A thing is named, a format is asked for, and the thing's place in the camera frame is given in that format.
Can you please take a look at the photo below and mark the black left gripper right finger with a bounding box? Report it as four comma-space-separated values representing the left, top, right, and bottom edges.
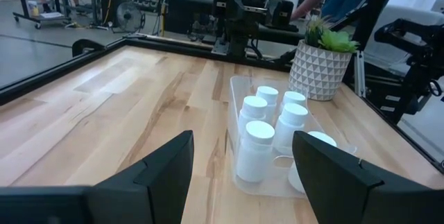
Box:
291, 130, 444, 224

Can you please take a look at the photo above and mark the silver aluminium extrusion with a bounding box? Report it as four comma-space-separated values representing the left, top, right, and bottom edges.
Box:
353, 50, 367, 98

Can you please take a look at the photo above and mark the black side table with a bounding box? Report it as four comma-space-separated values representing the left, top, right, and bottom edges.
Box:
157, 0, 307, 46

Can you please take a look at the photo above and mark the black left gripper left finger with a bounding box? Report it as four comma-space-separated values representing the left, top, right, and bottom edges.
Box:
86, 130, 196, 224

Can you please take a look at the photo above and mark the succulent in white patterned pot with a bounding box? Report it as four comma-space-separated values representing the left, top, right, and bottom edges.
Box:
288, 15, 360, 101

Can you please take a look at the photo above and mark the black equipment stand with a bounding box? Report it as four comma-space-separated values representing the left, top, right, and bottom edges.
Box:
373, 17, 444, 126

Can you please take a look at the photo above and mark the black wheeled cart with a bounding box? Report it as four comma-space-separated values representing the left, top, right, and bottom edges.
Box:
12, 0, 74, 30

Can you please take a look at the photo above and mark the black floor fan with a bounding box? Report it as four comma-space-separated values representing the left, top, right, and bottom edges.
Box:
115, 1, 144, 33

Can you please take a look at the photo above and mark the white pill bottle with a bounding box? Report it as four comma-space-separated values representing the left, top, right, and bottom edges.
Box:
255, 85, 280, 124
235, 120, 276, 184
279, 90, 307, 114
287, 130, 339, 194
272, 103, 309, 156
237, 95, 268, 138

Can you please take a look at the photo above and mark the black box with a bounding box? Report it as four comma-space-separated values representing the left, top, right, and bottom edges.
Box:
93, 0, 128, 28

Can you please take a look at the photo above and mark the yellow and white cup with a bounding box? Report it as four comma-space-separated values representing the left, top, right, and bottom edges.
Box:
27, 0, 40, 18

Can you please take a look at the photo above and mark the black aluminium table frame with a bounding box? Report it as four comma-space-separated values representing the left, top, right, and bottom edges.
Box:
0, 32, 444, 175

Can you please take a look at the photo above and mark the yellow hanging cable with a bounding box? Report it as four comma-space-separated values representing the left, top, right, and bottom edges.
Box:
103, 0, 114, 27

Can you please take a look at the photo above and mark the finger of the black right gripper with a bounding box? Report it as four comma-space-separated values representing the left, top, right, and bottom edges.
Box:
266, 0, 296, 30
212, 0, 244, 21

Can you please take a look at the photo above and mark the clear plastic basket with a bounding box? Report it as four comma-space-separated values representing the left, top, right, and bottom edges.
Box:
227, 74, 358, 199

